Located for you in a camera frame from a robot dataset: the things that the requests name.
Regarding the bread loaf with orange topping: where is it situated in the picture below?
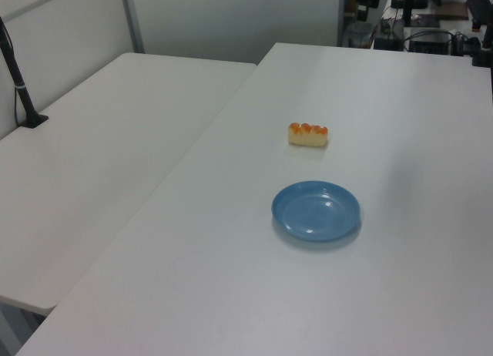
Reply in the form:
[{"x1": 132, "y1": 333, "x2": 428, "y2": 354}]
[{"x1": 288, "y1": 122, "x2": 330, "y2": 149}]

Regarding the blue round plate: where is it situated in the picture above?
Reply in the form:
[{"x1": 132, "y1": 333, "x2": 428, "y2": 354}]
[{"x1": 270, "y1": 180, "x2": 362, "y2": 243}]

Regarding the translucent plastic bin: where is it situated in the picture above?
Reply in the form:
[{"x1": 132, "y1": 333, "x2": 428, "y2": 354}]
[{"x1": 348, "y1": 22, "x2": 374, "y2": 49}]

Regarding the black electronics box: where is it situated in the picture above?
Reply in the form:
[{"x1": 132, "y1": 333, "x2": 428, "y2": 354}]
[{"x1": 372, "y1": 23, "x2": 404, "y2": 51}]

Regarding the slim black stand pole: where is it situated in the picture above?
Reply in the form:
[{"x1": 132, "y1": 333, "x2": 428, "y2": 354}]
[{"x1": 401, "y1": 0, "x2": 416, "y2": 28}]

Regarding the brown flat board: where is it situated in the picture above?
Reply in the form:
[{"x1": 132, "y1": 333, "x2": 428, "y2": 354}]
[{"x1": 434, "y1": 4, "x2": 469, "y2": 20}]

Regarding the black clamp stand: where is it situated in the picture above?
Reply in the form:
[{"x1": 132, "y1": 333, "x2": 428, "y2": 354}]
[{"x1": 468, "y1": 0, "x2": 493, "y2": 69}]

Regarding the black camera stand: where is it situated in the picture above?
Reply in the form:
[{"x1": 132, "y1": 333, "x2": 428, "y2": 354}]
[{"x1": 355, "y1": 0, "x2": 383, "y2": 22}]

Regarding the black flat device with cables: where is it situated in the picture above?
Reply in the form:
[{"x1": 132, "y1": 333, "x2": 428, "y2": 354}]
[{"x1": 407, "y1": 29, "x2": 454, "y2": 55}]

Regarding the black camera pole with base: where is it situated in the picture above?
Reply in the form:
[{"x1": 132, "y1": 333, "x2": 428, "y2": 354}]
[{"x1": 0, "y1": 16, "x2": 50, "y2": 129}]

